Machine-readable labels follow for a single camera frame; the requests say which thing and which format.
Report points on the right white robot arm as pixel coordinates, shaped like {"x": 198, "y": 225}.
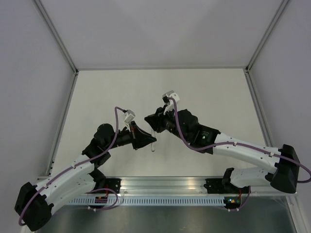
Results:
{"x": 277, "y": 167}

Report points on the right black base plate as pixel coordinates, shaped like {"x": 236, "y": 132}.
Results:
{"x": 216, "y": 185}

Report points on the right aluminium frame post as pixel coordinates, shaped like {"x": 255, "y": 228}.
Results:
{"x": 269, "y": 30}

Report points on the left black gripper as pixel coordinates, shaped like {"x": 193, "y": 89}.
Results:
{"x": 139, "y": 137}

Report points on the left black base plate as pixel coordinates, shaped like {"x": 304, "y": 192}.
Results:
{"x": 110, "y": 183}

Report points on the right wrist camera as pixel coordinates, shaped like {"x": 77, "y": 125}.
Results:
{"x": 169, "y": 103}

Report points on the white slotted cable duct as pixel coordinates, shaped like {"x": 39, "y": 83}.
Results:
{"x": 149, "y": 201}

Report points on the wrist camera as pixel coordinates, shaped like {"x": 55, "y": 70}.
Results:
{"x": 169, "y": 103}
{"x": 129, "y": 116}

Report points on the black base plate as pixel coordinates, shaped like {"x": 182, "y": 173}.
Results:
{"x": 216, "y": 185}
{"x": 110, "y": 183}

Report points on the aluminium front rail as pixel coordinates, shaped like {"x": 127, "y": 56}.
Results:
{"x": 149, "y": 186}

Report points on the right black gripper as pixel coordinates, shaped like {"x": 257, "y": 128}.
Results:
{"x": 156, "y": 120}

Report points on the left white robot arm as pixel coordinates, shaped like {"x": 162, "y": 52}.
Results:
{"x": 36, "y": 203}

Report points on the aluminium frame post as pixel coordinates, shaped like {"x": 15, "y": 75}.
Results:
{"x": 269, "y": 30}
{"x": 56, "y": 36}

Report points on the white pen with blue tip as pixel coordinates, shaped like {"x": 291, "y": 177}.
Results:
{"x": 153, "y": 133}

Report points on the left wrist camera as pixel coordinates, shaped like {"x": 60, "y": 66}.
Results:
{"x": 129, "y": 116}

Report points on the left aluminium frame post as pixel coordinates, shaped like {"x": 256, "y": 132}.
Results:
{"x": 56, "y": 36}

